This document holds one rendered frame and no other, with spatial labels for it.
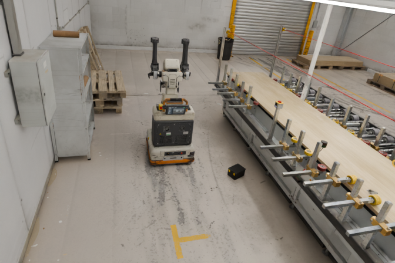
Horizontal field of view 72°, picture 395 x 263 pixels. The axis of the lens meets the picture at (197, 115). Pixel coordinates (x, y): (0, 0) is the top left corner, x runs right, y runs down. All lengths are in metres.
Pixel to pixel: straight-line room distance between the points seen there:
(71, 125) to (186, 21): 7.01
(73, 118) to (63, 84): 0.45
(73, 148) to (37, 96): 1.46
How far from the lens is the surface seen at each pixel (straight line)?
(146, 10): 9.77
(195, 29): 10.13
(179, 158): 3.84
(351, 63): 11.60
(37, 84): 2.65
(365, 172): 3.10
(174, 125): 3.63
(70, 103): 3.67
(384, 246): 2.78
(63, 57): 3.49
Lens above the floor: 2.37
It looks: 26 degrees down
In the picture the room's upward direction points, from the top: 7 degrees clockwise
